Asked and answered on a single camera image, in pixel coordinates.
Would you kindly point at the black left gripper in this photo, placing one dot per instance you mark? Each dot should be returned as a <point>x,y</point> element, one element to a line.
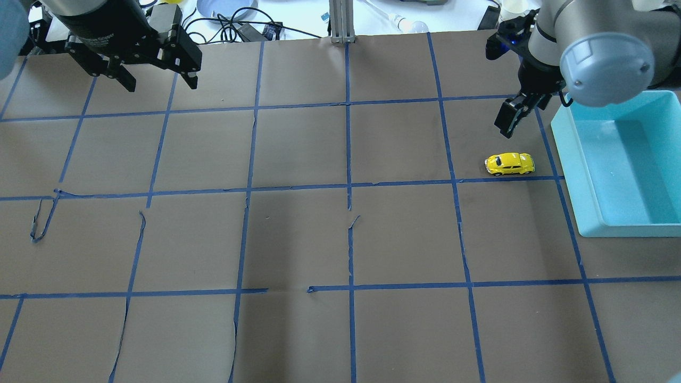
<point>101,27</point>

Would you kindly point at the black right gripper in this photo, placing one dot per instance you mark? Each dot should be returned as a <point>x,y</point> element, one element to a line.
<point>539,74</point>

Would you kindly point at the yellow beetle toy car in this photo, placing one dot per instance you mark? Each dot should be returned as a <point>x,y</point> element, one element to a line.
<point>509,163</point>

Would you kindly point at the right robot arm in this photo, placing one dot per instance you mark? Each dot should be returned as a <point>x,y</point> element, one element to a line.
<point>595,53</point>

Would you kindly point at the light blue plastic bin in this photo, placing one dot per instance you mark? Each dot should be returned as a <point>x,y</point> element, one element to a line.
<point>621,165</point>

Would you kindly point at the aluminium frame post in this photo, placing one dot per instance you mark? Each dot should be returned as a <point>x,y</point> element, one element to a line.
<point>341,23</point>

